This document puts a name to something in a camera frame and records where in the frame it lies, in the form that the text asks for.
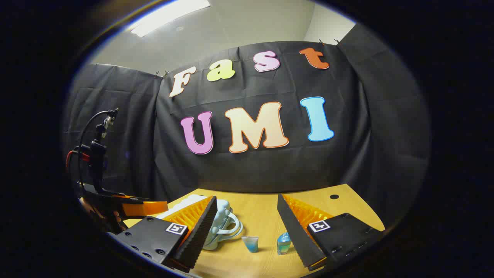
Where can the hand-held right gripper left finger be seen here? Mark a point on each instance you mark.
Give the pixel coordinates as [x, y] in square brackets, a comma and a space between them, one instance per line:
[200, 231]

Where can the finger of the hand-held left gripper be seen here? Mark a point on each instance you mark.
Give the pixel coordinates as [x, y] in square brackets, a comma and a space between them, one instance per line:
[142, 207]

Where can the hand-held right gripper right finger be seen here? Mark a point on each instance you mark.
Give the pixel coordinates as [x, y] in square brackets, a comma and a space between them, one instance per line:
[295, 231]

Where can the blue green skincare bottle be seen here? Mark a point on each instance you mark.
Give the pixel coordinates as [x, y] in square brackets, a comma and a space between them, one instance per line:
[283, 245]

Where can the light blue suitcase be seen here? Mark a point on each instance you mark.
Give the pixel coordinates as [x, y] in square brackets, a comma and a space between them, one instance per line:
[224, 226]

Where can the white blue skincare tube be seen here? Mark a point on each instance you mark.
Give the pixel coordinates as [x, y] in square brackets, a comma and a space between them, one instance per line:
[251, 244]

